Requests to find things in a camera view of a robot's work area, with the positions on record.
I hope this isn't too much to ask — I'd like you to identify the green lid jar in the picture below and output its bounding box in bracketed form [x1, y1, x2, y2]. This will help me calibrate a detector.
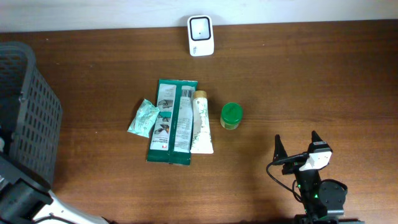
[220, 102, 243, 130]

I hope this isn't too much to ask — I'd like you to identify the white tube with tan cap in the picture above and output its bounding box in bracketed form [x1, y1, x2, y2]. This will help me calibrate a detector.
[190, 90, 214, 154]

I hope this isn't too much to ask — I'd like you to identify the green white package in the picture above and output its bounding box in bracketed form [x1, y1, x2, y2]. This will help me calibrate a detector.
[147, 80, 198, 166]

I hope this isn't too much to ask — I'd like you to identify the mint green small packet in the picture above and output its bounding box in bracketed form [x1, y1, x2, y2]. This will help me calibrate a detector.
[127, 99, 160, 138]

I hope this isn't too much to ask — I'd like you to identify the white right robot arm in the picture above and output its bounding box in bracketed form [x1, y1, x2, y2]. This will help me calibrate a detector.
[266, 131, 362, 224]

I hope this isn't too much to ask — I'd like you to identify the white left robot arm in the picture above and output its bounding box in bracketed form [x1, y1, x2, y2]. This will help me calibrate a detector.
[1, 154, 111, 224]

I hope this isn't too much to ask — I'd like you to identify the white barcode scanner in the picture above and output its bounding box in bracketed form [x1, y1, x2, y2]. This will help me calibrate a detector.
[187, 15, 215, 57]

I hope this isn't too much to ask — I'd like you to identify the grey plastic mesh basket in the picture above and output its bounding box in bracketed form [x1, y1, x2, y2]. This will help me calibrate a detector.
[1, 42, 63, 184]

